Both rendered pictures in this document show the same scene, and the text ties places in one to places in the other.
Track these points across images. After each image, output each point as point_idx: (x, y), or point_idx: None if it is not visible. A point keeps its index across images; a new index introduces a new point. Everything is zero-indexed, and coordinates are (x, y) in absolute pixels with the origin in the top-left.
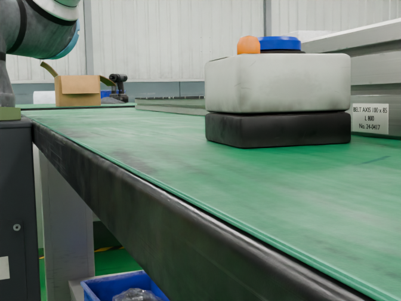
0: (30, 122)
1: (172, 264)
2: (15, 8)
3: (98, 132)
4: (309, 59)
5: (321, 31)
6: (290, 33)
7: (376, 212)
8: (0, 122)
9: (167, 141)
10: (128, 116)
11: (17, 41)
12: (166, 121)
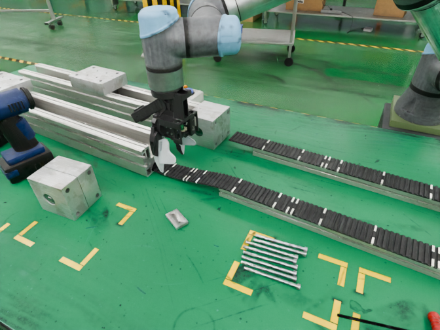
0: (382, 128)
1: None
2: (439, 66)
3: (251, 108)
4: None
5: (200, 103)
6: (209, 101)
7: None
8: (383, 120)
9: None
10: (375, 155)
11: (437, 88)
12: (290, 136)
